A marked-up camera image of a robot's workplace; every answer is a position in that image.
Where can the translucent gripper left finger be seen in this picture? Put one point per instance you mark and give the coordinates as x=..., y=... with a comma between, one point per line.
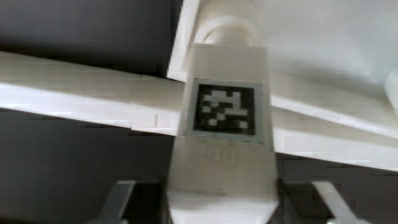
x=133, y=204

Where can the white U-shaped obstacle fence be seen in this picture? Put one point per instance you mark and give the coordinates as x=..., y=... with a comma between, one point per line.
x=334, y=125

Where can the white square table top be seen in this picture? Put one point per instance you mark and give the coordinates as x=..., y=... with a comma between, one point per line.
x=330, y=38

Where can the white table leg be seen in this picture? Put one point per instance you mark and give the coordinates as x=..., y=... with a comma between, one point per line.
x=222, y=175

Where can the translucent gripper right finger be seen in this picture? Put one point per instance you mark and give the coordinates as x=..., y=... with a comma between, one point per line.
x=312, y=205

